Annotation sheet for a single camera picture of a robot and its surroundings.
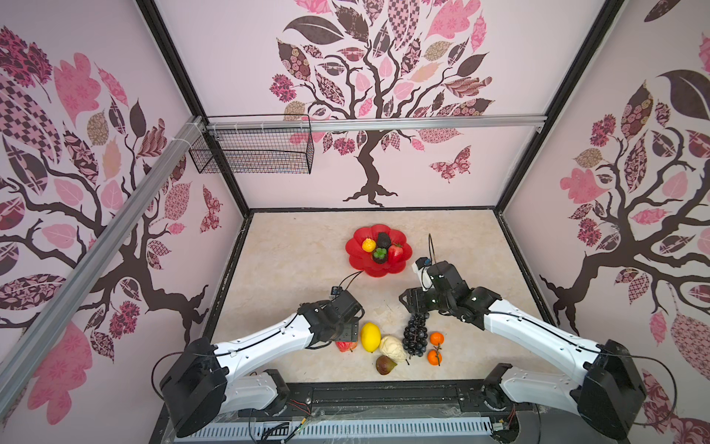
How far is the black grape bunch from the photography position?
81cm

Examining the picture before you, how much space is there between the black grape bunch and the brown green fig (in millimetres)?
68

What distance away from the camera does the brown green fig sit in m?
0.77

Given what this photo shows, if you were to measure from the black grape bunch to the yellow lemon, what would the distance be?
0.28ft

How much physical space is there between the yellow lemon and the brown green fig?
0.03 metres
